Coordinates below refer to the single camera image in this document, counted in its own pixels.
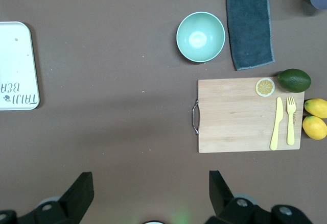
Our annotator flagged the green avocado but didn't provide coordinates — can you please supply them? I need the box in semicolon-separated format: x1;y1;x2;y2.
277;68;312;94

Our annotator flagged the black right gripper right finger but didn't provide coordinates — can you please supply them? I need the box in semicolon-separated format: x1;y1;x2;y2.
209;169;314;224

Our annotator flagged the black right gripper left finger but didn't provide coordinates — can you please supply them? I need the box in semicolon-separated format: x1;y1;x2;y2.
0;171;94;224

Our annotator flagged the yellow lemon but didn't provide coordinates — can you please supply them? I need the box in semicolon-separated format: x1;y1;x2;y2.
302;115;327;140
303;98;327;119

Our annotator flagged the mint green bowl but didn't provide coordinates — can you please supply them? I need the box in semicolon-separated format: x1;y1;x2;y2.
176;11;226;63

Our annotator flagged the dark grey cloth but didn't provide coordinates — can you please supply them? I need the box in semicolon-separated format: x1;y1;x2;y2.
225;0;276;71

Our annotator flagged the cream bear print tray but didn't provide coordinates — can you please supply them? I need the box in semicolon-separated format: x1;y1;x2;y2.
0;21;41;111

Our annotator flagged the wooden cutting board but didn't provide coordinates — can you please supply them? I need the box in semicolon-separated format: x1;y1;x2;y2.
192;77;305;154

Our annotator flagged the yellow plastic fork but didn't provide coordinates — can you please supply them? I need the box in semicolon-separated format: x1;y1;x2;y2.
286;96;297;146

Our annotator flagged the lemon slice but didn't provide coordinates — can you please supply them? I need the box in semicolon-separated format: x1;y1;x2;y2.
255;77;276;97

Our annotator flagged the yellow plastic knife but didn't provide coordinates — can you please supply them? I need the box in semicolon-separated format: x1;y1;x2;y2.
270;96;284;151

